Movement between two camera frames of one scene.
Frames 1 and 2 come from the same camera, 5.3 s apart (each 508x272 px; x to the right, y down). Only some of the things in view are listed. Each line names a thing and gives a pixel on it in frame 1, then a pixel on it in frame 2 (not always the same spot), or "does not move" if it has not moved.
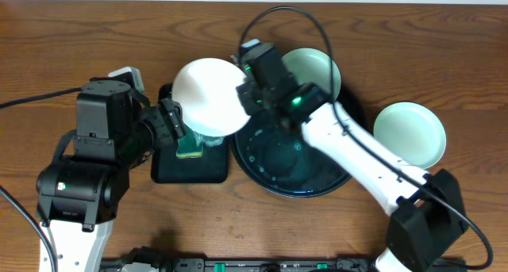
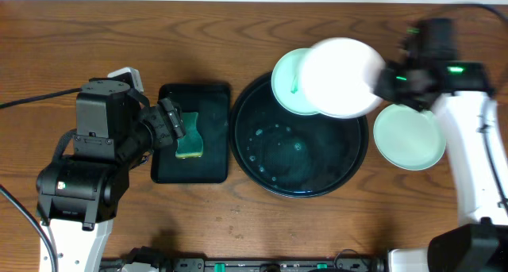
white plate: (205, 89) -> (337, 78)
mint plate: (411, 133) does not move
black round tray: (275, 161) does not move
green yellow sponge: (190, 146) does not move
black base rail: (236, 265) does not move
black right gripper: (244, 93) -> (380, 87)
